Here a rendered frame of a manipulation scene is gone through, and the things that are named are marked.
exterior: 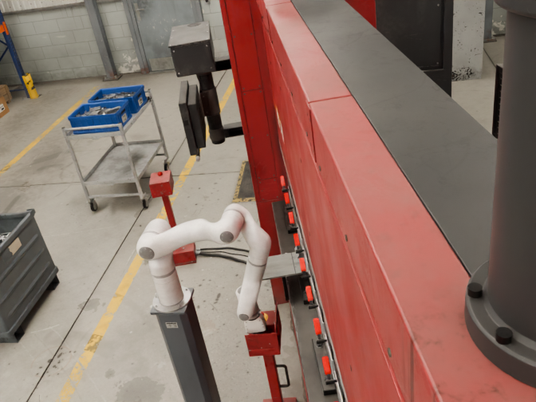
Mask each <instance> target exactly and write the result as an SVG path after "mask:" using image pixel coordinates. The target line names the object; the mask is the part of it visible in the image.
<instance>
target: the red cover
mask: <svg viewBox="0 0 536 402"><path fill-rule="evenodd" d="M256 2H257V4H258V8H259V10H260V12H261V15H262V19H263V21H264V23H265V26H266V29H267V32H268V34H269V36H270V41H271V43H272V45H273V47H274V51H275V53H276V55H277V58H278V61H279V64H280V66H281V69H282V72H283V75H284V77H285V79H286V83H287V85H288V88H289V90H290V94H291V96H292V98H293V101H294V104H295V107H296V109H297V111H298V115H299V117H300V120H301V124H302V126H303V128H304V131H305V134H306V137H307V139H308V141H309V145H310V147H311V152H312V155H313V158H314V161H315V163H317V166H318V169H319V171H320V173H321V177H322V179H323V182H324V184H325V188H326V190H327V192H328V195H329V198H330V201H331V204H332V205H333V209H334V211H335V214H336V216H337V220H338V222H339V225H340V227H341V231H342V233H343V235H344V238H345V241H346V244H347V246H348V248H349V253H350V254H351V257H352V260H353V263H354V266H355V267H356V270H357V273H358V276H359V279H360V280H361V285H362V287H363V289H364V292H365V295H366V298H367V300H368V303H369V306H370V308H371V310H372V315H373V316H374V319H375V322H376V325H377V328H378V329H379V332H380V335H381V338H382V341H383V342H384V347H385V349H386V351H387V354H388V357H389V360H390V362H391V364H392V368H393V370H394V373H395V375H396V379H397V381H398V384H399V386H400V390H401V392H402V394H403V397H404V400H405V402H536V388H534V387H531V386H529V385H528V384H525V383H523V382H521V381H519V380H517V379H515V378H513V377H512V376H510V375H508V374H507V373H505V372H504V371H503V370H501V369H500V368H498V367H497V366H495V365H494V364H493V363H492V362H491V361H489V360H488V359H487V358H486V357H485V356H484V355H483V354H482V352H481V351H480V350H479V349H478V348H477V346H476V345H475V343H474V342H473V340H472V339H471V336H470V334H469V332H468V331H467V326H466V323H465V317H464V307H465V293H466V288H467V283H468V281H469V279H470V278H471V277H470V276H469V274H468V272H467V271H466V270H465V268H464V267H463V265H462V263H461V262H460V260H459V259H458V257H457V256H456V254H455V252H454V251H453V249H452V248H451V247H450V245H449V244H448V242H447V240H446V239H445V238H444V236H443V234H442V233H441V231H440V230H439V228H438V227H437V226H436V223H435V222H434V220H433V219H432V217H431V216H430V215H429V213H428V211H427V210H426V208H425V207H424V205H423V204H422V202H421V201H420V199H419V197H418V196H417V194H416V193H415V192H414V190H413V188H412V186H411V185H410V183H409V182H408V181H407V179H406V178H405V176H404V174H403V173H402V171H401V170H400V168H399V167H398V165H397V164H396V162H395V160H394V159H393V158H392V156H391V154H390V153H389V151H388V149H387V148H386V147H385V146H384V144H383V142H382V141H381V139H380V137H379V136H378V135H377V133H376V131H375V130H374V128H373V127H372V125H371V124H370V123H369V120H368V119H367V117H366V116H365V114H364V113H363V112H362V110H361V108H360V107H359V105H358V104H357V102H356V101H355V99H354V98H353V96H352V94H351V93H350V91H349V90H348V89H347V87H346V85H345V83H344V82H343V80H342V79H341V78H340V76H339V75H338V73H337V71H336V70H335V68H334V67H333V65H332V64H331V62H330V61H329V59H328V58H327V56H326V55H325V53H324V51H323V50H322V48H321V47H320V46H319V44H318V43H317V41H316V39H315V38H314V36H313V35H312V33H311V32H310V30H309V28H308V27H307V25H306V24H305V23H304V21H303V20H302V17H301V16H300V14H299V13H298V12H297V10H296V9H295V7H294V5H293V4H292V2H291V1H290V0H256Z"/></svg>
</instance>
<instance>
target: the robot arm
mask: <svg viewBox="0 0 536 402"><path fill-rule="evenodd" d="M240 231H241V233H242V236H243V238H244V239H245V240H246V243H247V244H248V245H249V247H250V251H249V255H248V259H247V263H246V269H245V274H244V278H243V282H242V286H240V287H239V288H238V289H237V290H236V296H237V299H238V308H237V316H238V319H239V320H241V321H244V324H245V328H246V331H247V333H251V334H261V333H264V332H265V331H268V328H267V327H266V320H265V318H264V317H263V315H262V313H261V309H259V308H258V303H257V300H258V294H259V290H260V287H261V284H262V278H263V275H264V272H265V269H266V264H267V260H268V257H269V253H270V248H271V239H270V236H269V235H268V234H267V233H266V232H265V231H264V230H263V229H262V228H261V227H260V226H259V225H258V224H257V223H256V222H255V221H254V219H253V217H252V215H251V214H250V212H249V211H248V210H247V209H246V208H245V207H243V206H242V205H240V204H237V203H232V204H230V205H229V206H227V207H226V209H225V210H224V212H223V215H222V218H221V219H220V220H219V221H218V222H217V223H210V222H208V221H207V220H206V219H195V220H191V221H188V222H185V223H181V224H179V225H177V226H175V227H173V228H171V226H170V225H169V223H168V222H167V221H165V220H163V219H153V220H152V221H151V222H150V223H149V224H148V225H147V226H146V228H145V230H144V232H143V234H142V235H141V236H140V239H139V241H138V243H137V245H136V250H137V253H138V255H139V256H140V257H141V258H143V259H145V260H148V266H149V270H150V272H151V275H152V280H153V282H154V285H155V288H156V292H157V293H155V297H154V299H153V306H154V308H155V309H156V310H157V311H159V312H161V313H173V312H175V311H178V310H180V309H182V308H183V307H185V306H186V305H187V304H188V302H189V301H190V300H191V292H190V290H189V289H188V288H186V287H184V286H181V285H180V281H179V276H178V274H177V270H176V268H175V263H174V260H173V251H174V250H176V249H178V248H180V247H181V246H185V245H187V244H189V243H193V242H200V241H212V242H216V243H218V244H222V245H224V244H229V243H232V242H233V241H235V240H236V239H237V238H238V236H239V234H240ZM258 332H259V333H258Z"/></svg>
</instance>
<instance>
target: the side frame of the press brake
mask: <svg viewBox="0 0 536 402"><path fill-rule="evenodd" d="M345 1H346V2H347V3H348V4H349V5H350V6H351V7H352V8H353V9H354V10H355V11H357V12H358V13H359V14H360V15H361V16H362V17H363V18H364V19H365V20H367V21H368V22H369V23H370V24H371V25H372V26H373V27H374V28H376V3H375V0H345ZM219 4H220V9H221V13H222V18H223V26H224V30H225V34H226V40H227V48H228V52H229V57H230V61H231V69H232V74H233V78H234V86H235V91H236V96H237V100H238V108H239V113H240V117H241V122H242V130H243V135H244V140H245V144H246V152H247V156H248V161H249V165H250V173H251V179H252V184H253V189H254V197H255V201H256V205H257V210H258V218H259V222H260V227H261V228H262V229H263V230H264V231H265V232H266V233H267V234H268V235H269V236H270V239H271V248H270V253H269V257H270V256H275V255H280V250H279V245H278V236H277V231H276V226H275V221H274V213H273V208H272V202H277V201H282V200H285V196H284V194H285V193H288V195H289V191H286V192H282V189H283V187H282V184H281V180H280V177H281V176H284V180H285V184H286V185H285V188H286V189H288V181H287V175H286V167H285V164H284V160H283V157H282V151H281V149H280V143H279V138H278V128H277V122H276V116H275V111H274V101H273V95H272V89H271V84H270V74H269V68H268V63H267V57H266V47H265V42H264V36H263V30H262V20H261V16H262V15H261V12H260V10H259V8H258V4H257V2H256V0H219ZM289 199H290V196H289ZM270 283H271V287H272V292H273V296H274V304H275V305H276V302H278V304H283V303H288V302H289V300H288V301H286V298H285V293H284V288H283V283H282V278H274V279H270Z"/></svg>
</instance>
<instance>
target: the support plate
mask: <svg viewBox="0 0 536 402"><path fill-rule="evenodd" d="M292 256H293V257H294V258H293V259H292ZM292 256H291V253H288V254H280V255H275V256H270V257H268V260H267V264H266V269H265V272H264V275H263V278H262V280H263V281H264V280H269V279H274V278H282V277H287V276H292V275H297V274H303V273H302V271H301V267H300V262H299V259H298V258H297V256H296V253H295V252H293V253H292ZM293 260H294V263H293ZM294 267H295V270H296V273H295V270H294Z"/></svg>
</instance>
